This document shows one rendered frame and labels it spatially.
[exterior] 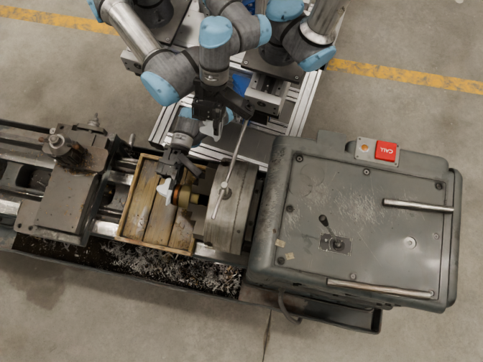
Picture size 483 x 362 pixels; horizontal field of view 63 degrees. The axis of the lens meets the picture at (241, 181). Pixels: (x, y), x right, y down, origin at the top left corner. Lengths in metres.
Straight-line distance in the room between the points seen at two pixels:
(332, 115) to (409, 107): 0.52
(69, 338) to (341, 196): 1.86
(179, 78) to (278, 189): 0.43
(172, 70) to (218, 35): 0.26
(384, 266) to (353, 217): 0.16
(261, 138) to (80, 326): 1.51
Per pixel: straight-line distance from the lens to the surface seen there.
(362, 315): 1.93
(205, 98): 1.08
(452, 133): 2.96
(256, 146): 2.36
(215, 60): 0.98
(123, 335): 2.50
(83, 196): 1.60
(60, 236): 1.64
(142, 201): 1.61
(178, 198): 1.35
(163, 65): 1.18
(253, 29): 1.03
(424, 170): 1.33
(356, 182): 1.24
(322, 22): 1.22
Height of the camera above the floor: 2.40
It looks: 73 degrees down
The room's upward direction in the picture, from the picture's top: 1 degrees counter-clockwise
